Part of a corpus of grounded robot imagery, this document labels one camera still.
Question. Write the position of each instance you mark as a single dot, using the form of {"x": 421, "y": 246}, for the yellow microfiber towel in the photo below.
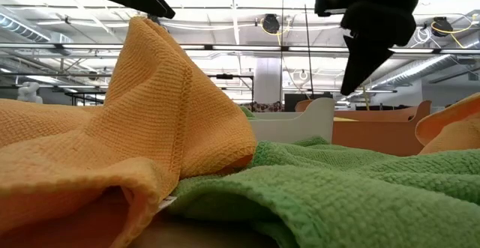
{"x": 345, "y": 119}

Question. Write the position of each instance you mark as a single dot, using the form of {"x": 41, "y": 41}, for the white plastic basket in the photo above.
{"x": 300, "y": 128}

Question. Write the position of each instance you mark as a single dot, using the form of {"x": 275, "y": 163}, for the white background machine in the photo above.
{"x": 30, "y": 92}

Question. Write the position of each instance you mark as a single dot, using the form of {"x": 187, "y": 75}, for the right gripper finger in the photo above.
{"x": 360, "y": 60}

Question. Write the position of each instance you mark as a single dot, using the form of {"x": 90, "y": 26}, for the silver ventilation duct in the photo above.
{"x": 22, "y": 28}
{"x": 423, "y": 68}

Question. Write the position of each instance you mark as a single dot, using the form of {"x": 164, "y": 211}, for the orange plastic basket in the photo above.
{"x": 375, "y": 135}

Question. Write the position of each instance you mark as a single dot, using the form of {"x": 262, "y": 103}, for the green microfiber towel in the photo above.
{"x": 337, "y": 203}
{"x": 247, "y": 113}

